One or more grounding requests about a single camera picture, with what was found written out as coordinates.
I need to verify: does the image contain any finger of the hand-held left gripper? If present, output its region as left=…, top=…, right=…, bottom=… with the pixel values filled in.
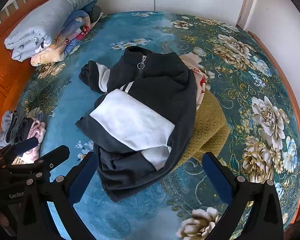
left=5, top=137, right=39, bottom=157
left=38, top=145, right=70, bottom=167

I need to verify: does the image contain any folded floral quilt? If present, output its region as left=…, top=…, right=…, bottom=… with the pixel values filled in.
left=30, top=9, right=97, bottom=67

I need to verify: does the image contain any folded grey-blue quilt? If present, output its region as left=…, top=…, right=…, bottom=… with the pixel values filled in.
left=4, top=0, right=90, bottom=62

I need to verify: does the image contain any white door frame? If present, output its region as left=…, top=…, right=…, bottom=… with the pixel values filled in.
left=236, top=0, right=258, bottom=28

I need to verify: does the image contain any mustard yellow knit sweater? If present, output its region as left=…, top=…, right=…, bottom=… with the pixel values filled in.
left=175, top=89, right=231, bottom=172

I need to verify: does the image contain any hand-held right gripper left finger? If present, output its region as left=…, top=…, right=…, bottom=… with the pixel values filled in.
left=16, top=151, right=99, bottom=240

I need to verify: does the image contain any folded grey garment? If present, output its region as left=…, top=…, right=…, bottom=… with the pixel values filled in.
left=0, top=110, right=18, bottom=148

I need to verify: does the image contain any folded pink garment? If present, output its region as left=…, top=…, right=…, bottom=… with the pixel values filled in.
left=12, top=119, right=47, bottom=163

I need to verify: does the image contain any dark folded blanket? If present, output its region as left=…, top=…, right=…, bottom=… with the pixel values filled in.
left=85, top=0, right=106, bottom=23

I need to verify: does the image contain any white red car print garment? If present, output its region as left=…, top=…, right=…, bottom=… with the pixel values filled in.
left=179, top=53, right=210, bottom=110

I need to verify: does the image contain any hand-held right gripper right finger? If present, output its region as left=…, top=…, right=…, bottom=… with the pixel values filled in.
left=202, top=151, right=284, bottom=240

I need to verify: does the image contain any wooden bed side rail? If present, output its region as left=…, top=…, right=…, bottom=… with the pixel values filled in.
left=247, top=31, right=300, bottom=227

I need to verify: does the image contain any folded dark garment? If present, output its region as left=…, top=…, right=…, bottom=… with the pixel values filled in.
left=14, top=117, right=35, bottom=144

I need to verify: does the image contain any wooden headboard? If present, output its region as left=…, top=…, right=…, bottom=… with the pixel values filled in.
left=0, top=0, right=61, bottom=155

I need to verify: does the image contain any black and white fleece jacket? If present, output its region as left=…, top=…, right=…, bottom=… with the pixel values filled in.
left=75, top=46, right=198, bottom=202

